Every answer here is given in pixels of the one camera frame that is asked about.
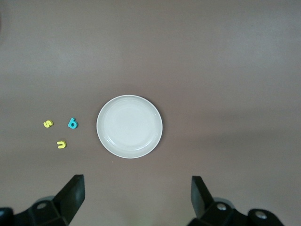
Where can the yellow foam letter s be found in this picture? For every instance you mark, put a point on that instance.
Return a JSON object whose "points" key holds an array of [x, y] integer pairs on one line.
{"points": [[48, 123]]}

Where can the brown table cover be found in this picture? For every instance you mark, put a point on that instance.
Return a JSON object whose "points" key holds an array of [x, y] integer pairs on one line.
{"points": [[188, 58]]}

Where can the teal foam letter b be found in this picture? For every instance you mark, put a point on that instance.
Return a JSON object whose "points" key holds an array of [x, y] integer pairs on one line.
{"points": [[72, 124]]}

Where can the beige round plate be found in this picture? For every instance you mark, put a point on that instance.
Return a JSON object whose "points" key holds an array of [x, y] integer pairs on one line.
{"points": [[129, 127]]}

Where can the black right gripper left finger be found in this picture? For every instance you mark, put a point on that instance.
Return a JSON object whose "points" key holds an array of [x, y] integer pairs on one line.
{"points": [[70, 200]]}

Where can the yellow foam letter u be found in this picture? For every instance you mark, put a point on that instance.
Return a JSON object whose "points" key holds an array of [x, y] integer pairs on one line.
{"points": [[61, 146]]}

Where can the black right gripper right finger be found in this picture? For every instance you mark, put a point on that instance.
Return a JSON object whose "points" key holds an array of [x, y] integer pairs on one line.
{"points": [[202, 200]]}

